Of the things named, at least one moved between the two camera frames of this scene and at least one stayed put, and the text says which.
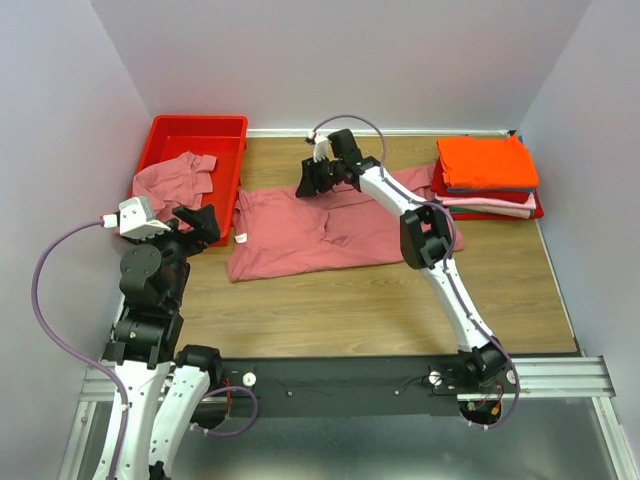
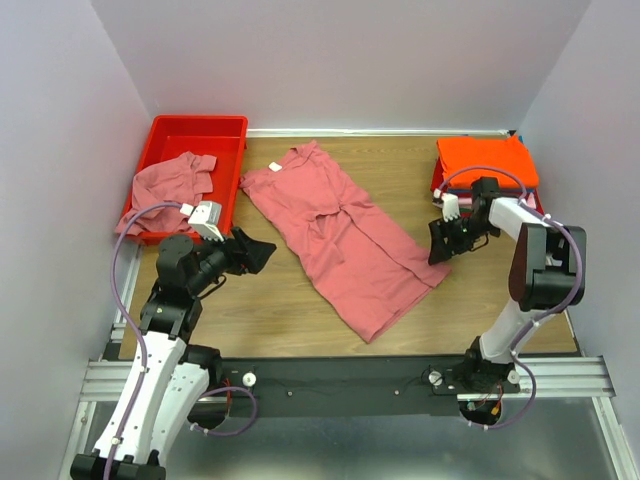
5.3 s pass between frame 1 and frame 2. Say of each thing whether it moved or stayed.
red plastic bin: stayed
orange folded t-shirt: stayed
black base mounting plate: stayed
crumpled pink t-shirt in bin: stayed
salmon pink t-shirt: moved
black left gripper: moved
